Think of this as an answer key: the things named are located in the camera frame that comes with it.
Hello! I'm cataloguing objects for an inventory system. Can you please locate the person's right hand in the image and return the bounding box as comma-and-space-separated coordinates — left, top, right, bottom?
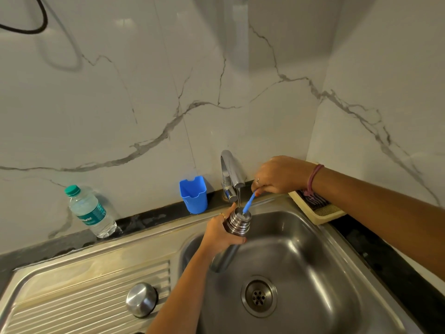
251, 155, 317, 197

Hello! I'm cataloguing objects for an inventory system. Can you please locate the person's left hand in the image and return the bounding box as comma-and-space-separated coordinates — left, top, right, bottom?
201, 202, 248, 260

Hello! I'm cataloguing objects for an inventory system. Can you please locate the stainless steel flask body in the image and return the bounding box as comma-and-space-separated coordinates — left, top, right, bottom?
210, 206, 252, 274

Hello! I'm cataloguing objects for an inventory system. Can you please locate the blue white bottle brush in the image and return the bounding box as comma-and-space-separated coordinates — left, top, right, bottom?
242, 190, 261, 215

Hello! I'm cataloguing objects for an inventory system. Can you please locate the steel cup cap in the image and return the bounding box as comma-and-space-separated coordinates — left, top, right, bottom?
125, 282, 159, 318

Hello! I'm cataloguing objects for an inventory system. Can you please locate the person's left forearm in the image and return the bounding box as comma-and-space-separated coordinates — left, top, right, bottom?
146, 252, 223, 334

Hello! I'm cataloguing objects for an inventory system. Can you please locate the person's right forearm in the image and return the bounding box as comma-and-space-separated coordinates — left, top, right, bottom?
311, 165, 445, 282

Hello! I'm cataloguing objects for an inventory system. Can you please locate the clear plastic water bottle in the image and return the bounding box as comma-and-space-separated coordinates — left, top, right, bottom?
64, 185, 118, 239

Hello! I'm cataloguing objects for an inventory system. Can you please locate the dark checked cloth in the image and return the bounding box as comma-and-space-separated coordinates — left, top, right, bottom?
295, 191, 331, 211

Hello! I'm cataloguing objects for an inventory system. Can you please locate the blue plastic brush holder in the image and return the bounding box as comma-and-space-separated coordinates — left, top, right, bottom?
179, 175, 209, 215

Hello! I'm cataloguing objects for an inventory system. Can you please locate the chrome faucet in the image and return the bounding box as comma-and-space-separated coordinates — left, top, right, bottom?
220, 150, 247, 203

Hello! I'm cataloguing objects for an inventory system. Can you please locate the yellow plastic basket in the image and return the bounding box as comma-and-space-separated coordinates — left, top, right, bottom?
287, 189, 347, 226

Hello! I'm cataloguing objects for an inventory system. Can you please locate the stainless steel sink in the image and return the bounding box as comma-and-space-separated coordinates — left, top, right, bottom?
0, 193, 425, 334

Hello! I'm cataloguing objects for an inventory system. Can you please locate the pink thread bracelet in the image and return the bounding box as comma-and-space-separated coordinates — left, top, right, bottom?
303, 164, 325, 198

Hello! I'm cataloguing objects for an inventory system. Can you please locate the black cable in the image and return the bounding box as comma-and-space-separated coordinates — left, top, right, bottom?
0, 0, 49, 35

